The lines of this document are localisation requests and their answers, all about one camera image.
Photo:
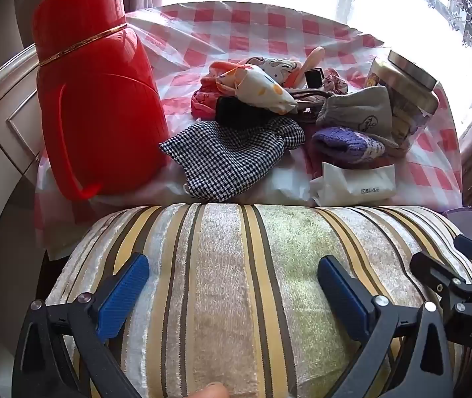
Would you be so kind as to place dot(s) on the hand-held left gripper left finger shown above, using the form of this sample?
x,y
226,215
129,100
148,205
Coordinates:
x,y
122,298

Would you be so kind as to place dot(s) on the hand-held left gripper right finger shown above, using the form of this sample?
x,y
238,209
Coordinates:
x,y
343,294

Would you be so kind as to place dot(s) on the purple cardboard box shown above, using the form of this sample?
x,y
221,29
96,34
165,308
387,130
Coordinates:
x,y
468,222

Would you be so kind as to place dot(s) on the purple knit sock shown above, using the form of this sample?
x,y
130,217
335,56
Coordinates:
x,y
343,145

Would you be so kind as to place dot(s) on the grey sock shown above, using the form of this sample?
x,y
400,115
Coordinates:
x,y
356,112

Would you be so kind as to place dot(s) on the black white houndstooth cloth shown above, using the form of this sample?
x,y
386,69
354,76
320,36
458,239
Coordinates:
x,y
227,157

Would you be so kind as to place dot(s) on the floral scrunchie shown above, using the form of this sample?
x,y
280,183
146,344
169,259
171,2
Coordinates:
x,y
335,83

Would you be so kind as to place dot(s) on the white fruit print cloth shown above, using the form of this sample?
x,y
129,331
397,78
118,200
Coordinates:
x,y
256,87

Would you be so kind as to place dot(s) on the pink shoe insole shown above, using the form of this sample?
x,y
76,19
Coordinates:
x,y
312,58

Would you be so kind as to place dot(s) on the striped velvet cushion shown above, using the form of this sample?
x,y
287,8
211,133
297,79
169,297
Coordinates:
x,y
227,277

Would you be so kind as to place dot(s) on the white tissue packet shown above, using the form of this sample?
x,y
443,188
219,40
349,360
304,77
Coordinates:
x,y
352,186

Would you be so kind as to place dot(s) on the glass jar with gold lid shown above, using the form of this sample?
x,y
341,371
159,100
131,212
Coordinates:
x,y
410,103

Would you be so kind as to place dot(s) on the brown patterned cloth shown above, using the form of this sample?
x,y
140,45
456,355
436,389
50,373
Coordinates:
x,y
306,97

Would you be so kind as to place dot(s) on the pink print cloth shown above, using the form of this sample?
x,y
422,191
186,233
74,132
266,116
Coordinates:
x,y
203,105

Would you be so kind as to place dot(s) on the red white checkered tablecloth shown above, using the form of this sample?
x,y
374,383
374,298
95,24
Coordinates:
x,y
261,29

